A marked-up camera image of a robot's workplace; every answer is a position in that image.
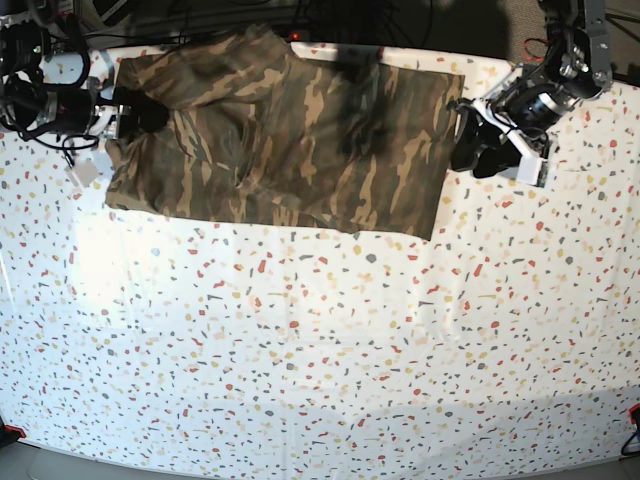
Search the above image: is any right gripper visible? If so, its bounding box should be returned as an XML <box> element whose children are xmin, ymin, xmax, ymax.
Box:
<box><xmin>84</xmin><ymin>87</ymin><xmax>169</xmax><ymax>140</ymax></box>

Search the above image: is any red table clamp left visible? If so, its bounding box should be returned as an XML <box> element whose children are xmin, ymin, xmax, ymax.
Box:
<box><xmin>0</xmin><ymin>424</ymin><xmax>26</xmax><ymax>444</ymax></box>

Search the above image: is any terrazzo patterned tablecloth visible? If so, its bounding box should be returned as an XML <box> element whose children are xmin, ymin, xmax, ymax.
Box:
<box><xmin>1</xmin><ymin>83</ymin><xmax>639</xmax><ymax>479</ymax></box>

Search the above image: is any red table clamp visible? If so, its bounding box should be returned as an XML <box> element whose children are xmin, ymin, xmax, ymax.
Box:
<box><xmin>0</xmin><ymin>424</ymin><xmax>26</xmax><ymax>444</ymax></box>
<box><xmin>628</xmin><ymin>404</ymin><xmax>640</xmax><ymax>429</ymax></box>

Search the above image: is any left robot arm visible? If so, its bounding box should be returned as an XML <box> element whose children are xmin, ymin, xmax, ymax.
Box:
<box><xmin>450</xmin><ymin>1</ymin><xmax>613</xmax><ymax>187</ymax></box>

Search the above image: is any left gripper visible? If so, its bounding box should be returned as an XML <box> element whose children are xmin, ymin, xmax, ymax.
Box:
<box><xmin>449</xmin><ymin>74</ymin><xmax>580</xmax><ymax>179</ymax></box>

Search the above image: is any camouflage T-shirt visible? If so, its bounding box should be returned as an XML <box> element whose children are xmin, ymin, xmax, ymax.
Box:
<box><xmin>106</xmin><ymin>26</ymin><xmax>464</xmax><ymax>239</ymax></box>

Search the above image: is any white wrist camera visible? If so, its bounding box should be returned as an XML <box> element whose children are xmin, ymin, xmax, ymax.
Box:
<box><xmin>64</xmin><ymin>158</ymin><xmax>102</xmax><ymax>188</ymax></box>
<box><xmin>499</xmin><ymin>131</ymin><xmax>559</xmax><ymax>191</ymax></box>

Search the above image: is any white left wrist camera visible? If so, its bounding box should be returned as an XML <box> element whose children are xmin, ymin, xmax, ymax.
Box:
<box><xmin>499</xmin><ymin>131</ymin><xmax>559</xmax><ymax>191</ymax></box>

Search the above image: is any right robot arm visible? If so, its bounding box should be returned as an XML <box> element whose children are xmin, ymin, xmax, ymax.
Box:
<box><xmin>1</xmin><ymin>1</ymin><xmax>169</xmax><ymax>144</ymax></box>

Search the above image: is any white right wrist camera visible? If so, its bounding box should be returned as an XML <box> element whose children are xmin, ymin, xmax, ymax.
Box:
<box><xmin>64</xmin><ymin>158</ymin><xmax>102</xmax><ymax>188</ymax></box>

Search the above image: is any red table clamp right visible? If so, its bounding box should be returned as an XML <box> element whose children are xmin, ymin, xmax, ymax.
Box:
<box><xmin>628</xmin><ymin>404</ymin><xmax>640</xmax><ymax>429</ymax></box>

